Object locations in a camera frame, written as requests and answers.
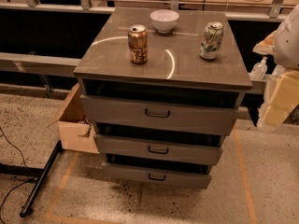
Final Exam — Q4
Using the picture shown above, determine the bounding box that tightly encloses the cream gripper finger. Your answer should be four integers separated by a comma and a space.
262, 70, 299, 127

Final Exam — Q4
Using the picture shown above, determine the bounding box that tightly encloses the orange soda can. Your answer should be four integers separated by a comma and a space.
128, 24, 148, 63

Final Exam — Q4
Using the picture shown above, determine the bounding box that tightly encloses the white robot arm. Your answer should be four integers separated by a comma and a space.
253, 5, 299, 129

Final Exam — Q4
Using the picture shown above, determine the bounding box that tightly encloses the green white soda can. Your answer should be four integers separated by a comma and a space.
199, 21, 224, 60

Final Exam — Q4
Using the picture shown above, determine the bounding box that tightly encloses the white ceramic bowl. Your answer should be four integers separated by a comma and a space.
149, 9, 179, 34

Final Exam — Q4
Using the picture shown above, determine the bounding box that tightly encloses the grey drawer cabinet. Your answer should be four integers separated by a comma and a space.
74, 8, 252, 175

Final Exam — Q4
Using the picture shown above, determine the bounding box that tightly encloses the bottom grey drawer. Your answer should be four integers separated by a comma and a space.
102, 162, 211, 189

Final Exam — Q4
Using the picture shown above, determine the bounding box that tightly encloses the grey drawer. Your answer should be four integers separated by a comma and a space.
80, 95, 238, 135
94, 134, 223, 165
102, 162, 211, 189

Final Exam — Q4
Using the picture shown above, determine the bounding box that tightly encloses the top grey drawer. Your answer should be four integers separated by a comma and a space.
80, 95, 238, 135

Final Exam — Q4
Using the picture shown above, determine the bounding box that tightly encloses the middle grey drawer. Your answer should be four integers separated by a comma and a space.
94, 134, 223, 165

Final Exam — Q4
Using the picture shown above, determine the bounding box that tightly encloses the open cardboard box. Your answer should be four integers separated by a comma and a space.
49, 84, 99, 154

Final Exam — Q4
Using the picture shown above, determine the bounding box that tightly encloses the black metal floor bar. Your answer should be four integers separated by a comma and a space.
20, 141, 62, 217

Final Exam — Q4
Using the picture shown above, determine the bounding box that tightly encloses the metal railing frame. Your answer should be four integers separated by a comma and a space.
0, 0, 299, 95

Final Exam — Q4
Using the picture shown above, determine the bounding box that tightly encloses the black floor cable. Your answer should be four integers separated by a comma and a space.
0, 126, 36, 224

